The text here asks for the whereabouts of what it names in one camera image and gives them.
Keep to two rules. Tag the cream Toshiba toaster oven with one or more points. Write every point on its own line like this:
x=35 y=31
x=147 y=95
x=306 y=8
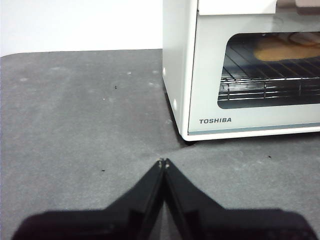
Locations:
x=175 y=50

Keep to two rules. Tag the yellow corn cob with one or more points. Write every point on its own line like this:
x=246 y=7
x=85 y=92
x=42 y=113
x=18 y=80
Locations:
x=280 y=52

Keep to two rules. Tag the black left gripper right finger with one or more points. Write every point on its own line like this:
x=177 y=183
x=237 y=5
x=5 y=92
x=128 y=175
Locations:
x=237 y=225

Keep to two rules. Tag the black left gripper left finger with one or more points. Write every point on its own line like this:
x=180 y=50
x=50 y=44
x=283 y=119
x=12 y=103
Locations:
x=100 y=225

